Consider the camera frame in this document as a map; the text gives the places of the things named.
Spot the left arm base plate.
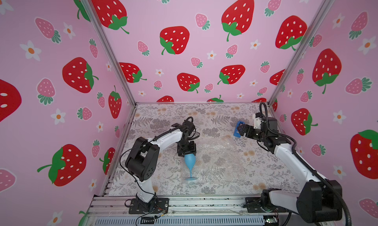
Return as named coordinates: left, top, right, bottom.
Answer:
left=129, top=197, right=169, bottom=214

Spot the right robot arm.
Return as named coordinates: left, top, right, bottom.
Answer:
left=236, top=118, right=351, bottom=226

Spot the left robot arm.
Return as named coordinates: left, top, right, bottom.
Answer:
left=123, top=117, right=199, bottom=205

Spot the white vented cable duct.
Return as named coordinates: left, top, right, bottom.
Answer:
left=95, top=216, right=265, bottom=226

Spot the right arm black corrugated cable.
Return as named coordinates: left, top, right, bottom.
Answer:
left=258, top=101, right=352, bottom=226

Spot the aluminium rail frame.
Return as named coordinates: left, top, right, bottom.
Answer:
left=88, top=194, right=287, bottom=217

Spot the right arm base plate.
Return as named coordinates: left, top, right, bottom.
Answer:
left=242, top=197, right=288, bottom=213

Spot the blue tape dispenser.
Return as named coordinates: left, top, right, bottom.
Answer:
left=233, top=121, right=244, bottom=138

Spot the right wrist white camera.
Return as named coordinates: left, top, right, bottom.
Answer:
left=253, top=113, right=263, bottom=129

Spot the blue plastic wine glass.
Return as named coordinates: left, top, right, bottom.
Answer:
left=184, top=154, right=198, bottom=181

